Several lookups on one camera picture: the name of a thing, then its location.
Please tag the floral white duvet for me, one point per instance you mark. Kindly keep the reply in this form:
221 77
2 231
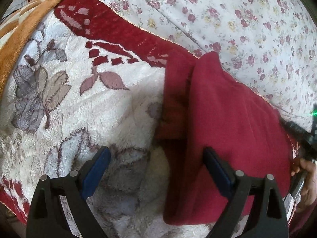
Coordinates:
269 45

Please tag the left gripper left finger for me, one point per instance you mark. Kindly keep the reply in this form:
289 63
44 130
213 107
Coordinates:
46 216

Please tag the person's right hand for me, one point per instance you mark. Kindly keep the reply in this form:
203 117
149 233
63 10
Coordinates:
308 192

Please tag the dark red small sweater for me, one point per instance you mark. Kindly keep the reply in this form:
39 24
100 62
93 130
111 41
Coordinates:
203 106

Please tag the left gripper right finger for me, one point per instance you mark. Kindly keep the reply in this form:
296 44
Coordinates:
267 217

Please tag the orange checkered plush blanket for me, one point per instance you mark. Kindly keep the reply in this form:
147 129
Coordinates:
17 29

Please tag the red white plush blanket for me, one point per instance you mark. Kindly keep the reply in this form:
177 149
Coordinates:
58 109

